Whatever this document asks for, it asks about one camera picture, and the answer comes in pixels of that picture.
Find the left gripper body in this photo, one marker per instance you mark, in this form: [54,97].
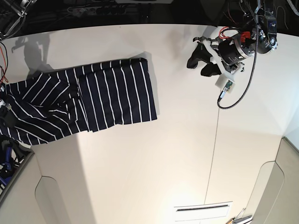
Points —
[231,50]

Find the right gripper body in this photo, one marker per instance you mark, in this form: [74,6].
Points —
[4,106]

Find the navy white striped T-shirt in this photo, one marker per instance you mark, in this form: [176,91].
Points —
[92,97]

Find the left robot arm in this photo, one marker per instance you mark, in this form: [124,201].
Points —
[257,33]

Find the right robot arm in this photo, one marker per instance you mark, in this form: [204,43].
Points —
[12,17]

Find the blue clamp tool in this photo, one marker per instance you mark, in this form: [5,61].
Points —
[6,161]

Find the white power strip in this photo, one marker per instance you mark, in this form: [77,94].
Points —
[96,11]

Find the grey tool with orange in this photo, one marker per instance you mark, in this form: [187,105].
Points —
[240,220]

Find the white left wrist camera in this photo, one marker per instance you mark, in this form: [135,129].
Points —
[226,81]

